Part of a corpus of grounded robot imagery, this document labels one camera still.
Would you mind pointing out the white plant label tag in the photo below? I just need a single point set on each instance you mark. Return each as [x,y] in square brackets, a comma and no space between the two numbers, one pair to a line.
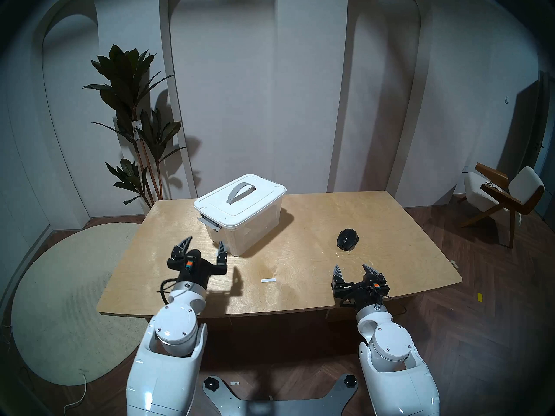
[137,130]

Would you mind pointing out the black computer mouse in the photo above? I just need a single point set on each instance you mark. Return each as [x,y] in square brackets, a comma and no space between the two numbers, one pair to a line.
[347,239]

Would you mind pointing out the clear plastic storage container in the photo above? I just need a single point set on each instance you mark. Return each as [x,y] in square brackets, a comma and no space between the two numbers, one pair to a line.
[251,233]

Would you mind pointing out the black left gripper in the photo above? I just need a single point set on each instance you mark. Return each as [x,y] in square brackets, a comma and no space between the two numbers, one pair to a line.
[197,270]

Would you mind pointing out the black base knob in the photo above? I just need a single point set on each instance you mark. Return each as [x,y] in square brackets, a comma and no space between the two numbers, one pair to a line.
[211,383]
[350,381]

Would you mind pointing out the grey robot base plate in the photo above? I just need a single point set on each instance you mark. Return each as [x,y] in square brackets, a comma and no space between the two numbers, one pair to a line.
[277,406]

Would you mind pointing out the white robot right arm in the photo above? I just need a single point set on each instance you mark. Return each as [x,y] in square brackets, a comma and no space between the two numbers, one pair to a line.
[390,346]

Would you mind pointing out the tall dark green plant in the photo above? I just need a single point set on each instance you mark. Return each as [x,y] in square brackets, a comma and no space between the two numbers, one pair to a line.
[130,94]

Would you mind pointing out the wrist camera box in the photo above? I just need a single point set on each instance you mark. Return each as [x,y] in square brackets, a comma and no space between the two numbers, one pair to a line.
[189,263]
[378,285]

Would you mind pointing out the round beige rug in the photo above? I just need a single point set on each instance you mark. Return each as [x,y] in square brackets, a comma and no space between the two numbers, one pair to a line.
[65,298]

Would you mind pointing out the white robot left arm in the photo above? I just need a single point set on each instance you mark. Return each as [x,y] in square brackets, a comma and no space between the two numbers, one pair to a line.
[173,333]

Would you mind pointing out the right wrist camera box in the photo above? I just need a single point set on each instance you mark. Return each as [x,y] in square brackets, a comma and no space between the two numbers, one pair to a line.
[378,285]

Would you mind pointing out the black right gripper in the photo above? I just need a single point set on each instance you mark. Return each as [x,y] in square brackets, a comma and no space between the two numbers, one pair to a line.
[355,291]

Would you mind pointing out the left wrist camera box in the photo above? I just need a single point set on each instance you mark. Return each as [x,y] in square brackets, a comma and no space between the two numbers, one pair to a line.
[189,263]

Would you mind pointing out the white wooden armchair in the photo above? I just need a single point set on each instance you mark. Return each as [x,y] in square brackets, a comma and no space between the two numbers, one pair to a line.
[516,190]

